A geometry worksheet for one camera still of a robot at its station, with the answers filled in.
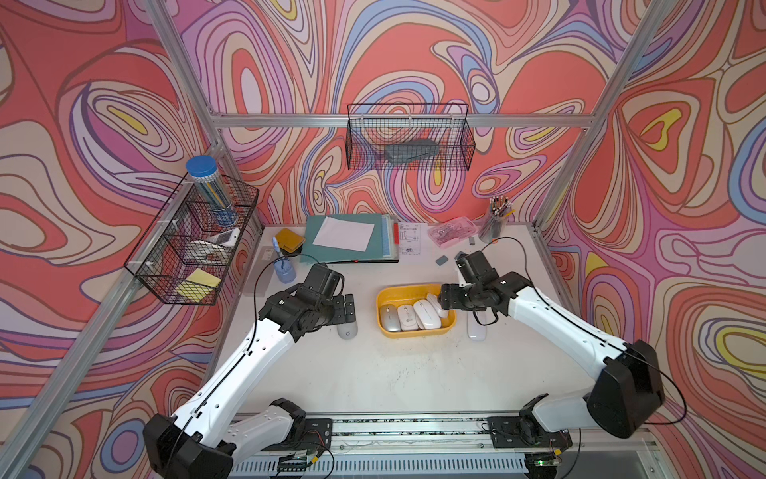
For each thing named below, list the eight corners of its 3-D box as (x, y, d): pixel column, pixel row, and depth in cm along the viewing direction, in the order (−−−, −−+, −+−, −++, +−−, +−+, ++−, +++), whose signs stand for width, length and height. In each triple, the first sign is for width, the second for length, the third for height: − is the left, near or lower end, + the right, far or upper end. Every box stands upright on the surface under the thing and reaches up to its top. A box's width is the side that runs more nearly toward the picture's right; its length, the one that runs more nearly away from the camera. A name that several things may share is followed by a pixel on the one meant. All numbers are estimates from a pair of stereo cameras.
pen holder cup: (481, 243, 117) (493, 212, 104) (477, 227, 122) (487, 195, 109) (501, 243, 117) (515, 212, 104) (495, 227, 122) (508, 195, 109)
